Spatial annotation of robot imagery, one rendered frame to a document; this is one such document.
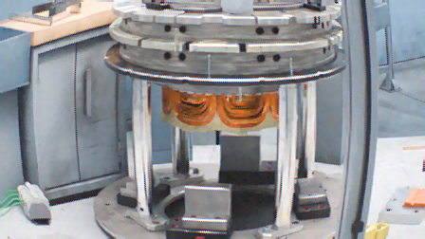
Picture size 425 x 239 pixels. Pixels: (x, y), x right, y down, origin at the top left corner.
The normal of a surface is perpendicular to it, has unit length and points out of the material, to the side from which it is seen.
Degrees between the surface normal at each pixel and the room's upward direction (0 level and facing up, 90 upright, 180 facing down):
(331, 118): 90
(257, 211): 0
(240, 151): 90
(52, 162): 90
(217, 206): 90
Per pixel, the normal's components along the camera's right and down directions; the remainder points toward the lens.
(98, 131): 0.66, 0.22
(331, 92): -0.51, 0.25
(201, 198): -0.15, 0.29
